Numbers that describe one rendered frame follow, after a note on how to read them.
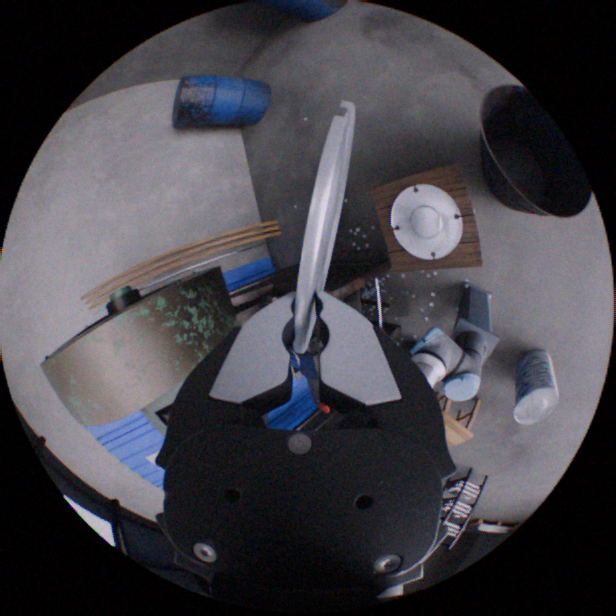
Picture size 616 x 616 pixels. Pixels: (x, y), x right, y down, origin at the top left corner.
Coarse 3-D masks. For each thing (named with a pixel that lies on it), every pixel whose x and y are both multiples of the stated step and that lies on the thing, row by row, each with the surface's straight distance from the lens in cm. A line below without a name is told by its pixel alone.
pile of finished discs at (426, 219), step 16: (432, 192) 77; (400, 208) 80; (416, 208) 78; (432, 208) 77; (448, 208) 76; (400, 224) 81; (416, 224) 78; (432, 224) 76; (448, 224) 76; (400, 240) 81; (416, 240) 79; (432, 240) 78; (448, 240) 77; (416, 256) 80
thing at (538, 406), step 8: (544, 392) 122; (552, 392) 125; (520, 400) 121; (528, 400) 123; (536, 400) 125; (544, 400) 127; (552, 400) 130; (520, 408) 127; (528, 408) 128; (536, 408) 129; (544, 408) 132; (552, 408) 135; (520, 416) 133; (528, 416) 134; (536, 416) 136; (544, 416) 139; (528, 424) 140
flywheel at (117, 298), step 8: (128, 288) 77; (136, 288) 78; (112, 296) 76; (120, 296) 73; (128, 296) 73; (136, 296) 75; (112, 304) 74; (120, 304) 72; (128, 304) 72; (112, 312) 75
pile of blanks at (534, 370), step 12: (528, 360) 138; (540, 360) 135; (516, 372) 142; (528, 372) 129; (540, 372) 128; (552, 372) 135; (516, 384) 138; (528, 384) 123; (540, 384) 120; (552, 384) 125; (516, 396) 128
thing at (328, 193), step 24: (336, 120) 12; (336, 144) 10; (336, 168) 10; (336, 192) 13; (312, 216) 9; (336, 216) 29; (312, 240) 9; (312, 264) 9; (312, 288) 10; (312, 312) 15
